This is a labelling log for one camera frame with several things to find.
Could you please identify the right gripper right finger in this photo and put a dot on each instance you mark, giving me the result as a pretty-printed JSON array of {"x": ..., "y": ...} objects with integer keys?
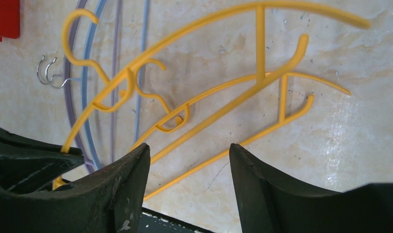
[{"x": 271, "y": 201}]

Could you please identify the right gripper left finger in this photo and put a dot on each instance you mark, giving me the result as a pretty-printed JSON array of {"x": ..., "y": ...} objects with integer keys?
[{"x": 106, "y": 201}]

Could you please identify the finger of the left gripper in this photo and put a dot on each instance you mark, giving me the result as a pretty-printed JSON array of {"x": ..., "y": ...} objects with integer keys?
[{"x": 28, "y": 165}]

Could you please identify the yellow hanger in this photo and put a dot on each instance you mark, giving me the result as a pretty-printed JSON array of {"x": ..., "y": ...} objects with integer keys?
[
  {"x": 119, "y": 89},
  {"x": 300, "y": 127}
]

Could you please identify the purple hanger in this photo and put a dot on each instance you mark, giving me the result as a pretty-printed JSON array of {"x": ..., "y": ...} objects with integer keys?
[{"x": 90, "y": 165}]

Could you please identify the red plastic tray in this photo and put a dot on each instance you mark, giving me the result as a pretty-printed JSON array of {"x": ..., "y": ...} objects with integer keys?
[{"x": 9, "y": 19}]

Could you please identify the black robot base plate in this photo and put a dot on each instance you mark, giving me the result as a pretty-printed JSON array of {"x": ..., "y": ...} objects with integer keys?
[{"x": 154, "y": 222}]

